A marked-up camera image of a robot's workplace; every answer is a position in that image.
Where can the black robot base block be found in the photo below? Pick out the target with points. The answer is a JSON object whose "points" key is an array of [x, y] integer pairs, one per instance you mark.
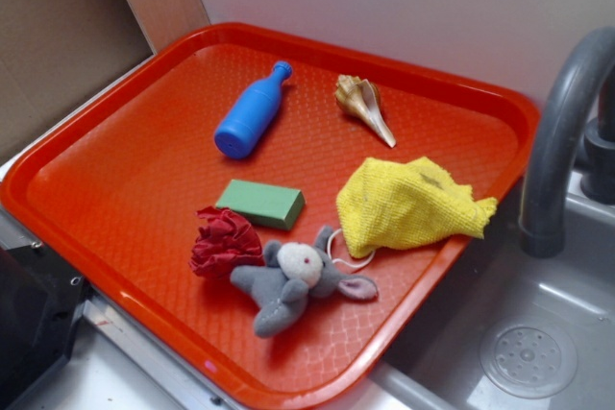
{"points": [[42, 303]]}

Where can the beige conch shell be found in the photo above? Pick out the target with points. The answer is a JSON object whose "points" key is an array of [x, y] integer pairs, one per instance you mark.
{"points": [[361, 99]]}

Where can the green rectangular block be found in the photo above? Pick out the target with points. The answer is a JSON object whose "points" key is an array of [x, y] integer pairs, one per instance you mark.
{"points": [[263, 204]]}

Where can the red plastic tray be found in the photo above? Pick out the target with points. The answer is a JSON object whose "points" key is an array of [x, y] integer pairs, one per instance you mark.
{"points": [[115, 191]]}

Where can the yellow microfiber cloth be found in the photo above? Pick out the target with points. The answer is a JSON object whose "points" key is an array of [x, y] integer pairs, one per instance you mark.
{"points": [[402, 206]]}

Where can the blue plastic bottle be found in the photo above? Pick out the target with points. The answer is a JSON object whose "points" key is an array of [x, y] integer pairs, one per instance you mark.
{"points": [[239, 132]]}

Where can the grey plush mouse toy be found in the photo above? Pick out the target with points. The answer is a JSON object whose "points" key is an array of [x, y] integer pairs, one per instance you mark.
{"points": [[293, 274]]}

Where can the red crumpled fabric flower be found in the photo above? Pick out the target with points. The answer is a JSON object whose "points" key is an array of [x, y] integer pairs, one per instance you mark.
{"points": [[225, 241]]}

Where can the grey curved faucet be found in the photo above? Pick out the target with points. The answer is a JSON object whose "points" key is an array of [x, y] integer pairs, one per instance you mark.
{"points": [[571, 105]]}

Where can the grey toy sink basin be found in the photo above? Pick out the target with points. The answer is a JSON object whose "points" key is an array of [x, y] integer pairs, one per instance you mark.
{"points": [[504, 330]]}

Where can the brown cardboard panel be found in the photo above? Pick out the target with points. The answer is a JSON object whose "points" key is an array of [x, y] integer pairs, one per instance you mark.
{"points": [[56, 54]]}

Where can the dark grey faucet handle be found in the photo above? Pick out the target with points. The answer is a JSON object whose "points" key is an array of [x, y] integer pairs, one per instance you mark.
{"points": [[598, 183]]}

